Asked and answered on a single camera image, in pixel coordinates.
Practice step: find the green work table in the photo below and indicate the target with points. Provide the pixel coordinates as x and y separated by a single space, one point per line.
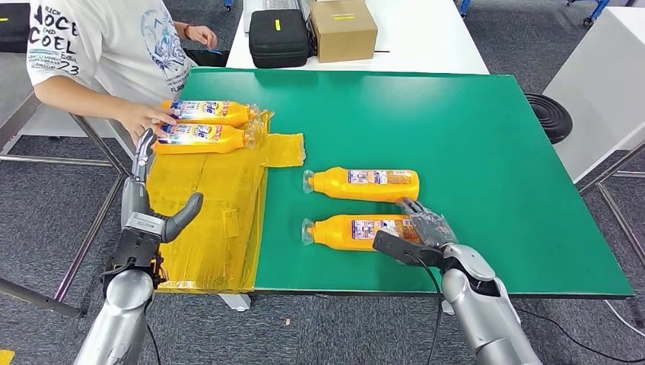
504 176

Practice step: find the yellow taped cardboard sheet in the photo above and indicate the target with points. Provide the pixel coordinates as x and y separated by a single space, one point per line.
227 201

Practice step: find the blue cart frame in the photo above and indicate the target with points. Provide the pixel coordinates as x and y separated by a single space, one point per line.
597 10

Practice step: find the white desk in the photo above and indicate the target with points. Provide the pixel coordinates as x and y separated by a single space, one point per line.
50 123

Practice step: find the brown cardboard box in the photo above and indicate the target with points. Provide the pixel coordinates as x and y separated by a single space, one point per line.
343 35

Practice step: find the steel table frame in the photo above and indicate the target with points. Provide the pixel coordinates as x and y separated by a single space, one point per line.
612 211

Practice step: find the black ribbed round stool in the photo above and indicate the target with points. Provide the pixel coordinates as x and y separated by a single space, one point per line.
549 117

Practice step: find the white table foot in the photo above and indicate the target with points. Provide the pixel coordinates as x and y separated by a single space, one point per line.
447 307
236 302

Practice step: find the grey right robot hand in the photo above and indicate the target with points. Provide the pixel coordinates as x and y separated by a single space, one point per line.
431 226

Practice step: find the steel table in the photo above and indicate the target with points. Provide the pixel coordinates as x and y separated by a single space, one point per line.
12 95

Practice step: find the yellow tape scrap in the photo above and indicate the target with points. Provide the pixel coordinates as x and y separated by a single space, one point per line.
6 357

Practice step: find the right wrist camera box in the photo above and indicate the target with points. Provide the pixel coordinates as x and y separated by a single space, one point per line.
395 247

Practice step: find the white side table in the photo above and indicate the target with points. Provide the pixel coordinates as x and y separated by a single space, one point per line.
599 90

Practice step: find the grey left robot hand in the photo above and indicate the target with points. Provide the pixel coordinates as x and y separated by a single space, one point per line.
136 199

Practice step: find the orange detergent bottle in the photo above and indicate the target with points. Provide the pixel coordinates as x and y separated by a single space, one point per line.
332 237
332 189
201 143
221 117

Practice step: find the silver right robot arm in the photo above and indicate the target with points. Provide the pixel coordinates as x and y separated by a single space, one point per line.
483 312

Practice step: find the person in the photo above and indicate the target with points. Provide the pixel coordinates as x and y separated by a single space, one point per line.
111 45

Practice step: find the black zip case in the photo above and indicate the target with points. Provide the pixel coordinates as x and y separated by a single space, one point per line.
11 30
279 40

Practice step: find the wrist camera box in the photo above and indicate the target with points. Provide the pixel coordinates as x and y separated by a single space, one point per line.
395 247
136 247

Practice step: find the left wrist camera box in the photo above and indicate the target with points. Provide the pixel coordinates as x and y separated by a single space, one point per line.
136 247

